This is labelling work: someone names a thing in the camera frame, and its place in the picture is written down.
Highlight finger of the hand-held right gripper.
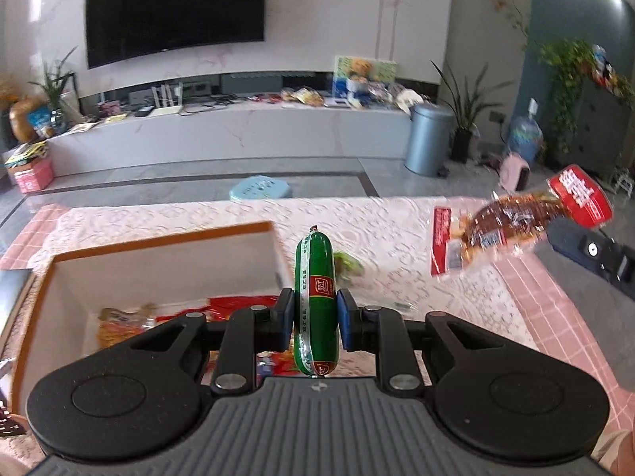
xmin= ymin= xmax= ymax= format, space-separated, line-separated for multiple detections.
xmin=546 ymin=218 xmax=635 ymax=301

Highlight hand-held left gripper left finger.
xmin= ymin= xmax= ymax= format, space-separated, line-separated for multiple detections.
xmin=124 ymin=288 xmax=294 ymax=396

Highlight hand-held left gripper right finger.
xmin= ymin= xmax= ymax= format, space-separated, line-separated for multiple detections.
xmin=336 ymin=290 xmax=507 ymax=393

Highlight green sausage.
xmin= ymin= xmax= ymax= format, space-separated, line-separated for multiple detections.
xmin=292 ymin=228 xmax=341 ymax=378

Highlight red label brown snack packet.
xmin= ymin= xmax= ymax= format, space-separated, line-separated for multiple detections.
xmin=431 ymin=163 xmax=613 ymax=278

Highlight white storage box orange rim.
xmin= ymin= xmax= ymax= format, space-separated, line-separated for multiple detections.
xmin=0 ymin=221 xmax=293 ymax=407

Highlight yellow snack bag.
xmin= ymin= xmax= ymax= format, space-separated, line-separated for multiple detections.
xmin=96 ymin=305 xmax=160 ymax=350

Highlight small green snack packet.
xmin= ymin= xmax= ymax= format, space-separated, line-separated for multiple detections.
xmin=332 ymin=252 xmax=365 ymax=278

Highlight white lace tablecloth pink border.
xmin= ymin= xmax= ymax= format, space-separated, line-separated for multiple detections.
xmin=0 ymin=196 xmax=635 ymax=476

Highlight blue water jug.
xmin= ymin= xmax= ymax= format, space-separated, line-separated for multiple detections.
xmin=508 ymin=115 xmax=544 ymax=164

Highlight dark grey cabinet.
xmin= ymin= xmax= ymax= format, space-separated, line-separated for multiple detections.
xmin=575 ymin=79 xmax=635 ymax=175

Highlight light blue plastic stool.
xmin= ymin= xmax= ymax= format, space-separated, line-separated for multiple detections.
xmin=229 ymin=177 xmax=293 ymax=202

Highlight hanging green vine plant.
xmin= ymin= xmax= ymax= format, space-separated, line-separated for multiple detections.
xmin=538 ymin=40 xmax=596 ymax=154

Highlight colourful toy figures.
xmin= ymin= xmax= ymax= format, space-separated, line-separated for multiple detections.
xmin=590 ymin=44 xmax=622 ymax=96

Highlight tall leafy potted plant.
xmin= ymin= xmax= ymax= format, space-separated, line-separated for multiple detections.
xmin=431 ymin=59 xmax=502 ymax=164

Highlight grey blue trash can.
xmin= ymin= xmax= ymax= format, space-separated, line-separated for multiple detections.
xmin=404 ymin=104 xmax=454 ymax=177

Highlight grey marble tv cabinet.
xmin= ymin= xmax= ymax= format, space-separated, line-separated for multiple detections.
xmin=47 ymin=102 xmax=412 ymax=179

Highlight pile of snack packets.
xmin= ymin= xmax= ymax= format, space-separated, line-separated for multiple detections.
xmin=280 ymin=86 xmax=325 ymax=108

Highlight white router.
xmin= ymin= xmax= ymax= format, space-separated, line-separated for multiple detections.
xmin=149 ymin=84 xmax=185 ymax=118

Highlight teddy bear gift box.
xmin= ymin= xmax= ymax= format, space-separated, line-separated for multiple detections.
xmin=333 ymin=56 xmax=398 ymax=105

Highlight pink cardboard box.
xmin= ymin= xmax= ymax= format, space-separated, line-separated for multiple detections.
xmin=7 ymin=157 xmax=54 ymax=194

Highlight stack of colourful booklets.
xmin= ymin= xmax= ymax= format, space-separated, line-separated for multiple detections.
xmin=5 ymin=141 xmax=50 ymax=167

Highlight thin leaf potted plant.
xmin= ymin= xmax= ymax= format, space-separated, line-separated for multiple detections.
xmin=30 ymin=47 xmax=80 ymax=127

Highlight black flat screen television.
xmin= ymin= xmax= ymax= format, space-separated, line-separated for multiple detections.
xmin=85 ymin=0 xmax=266 ymax=70

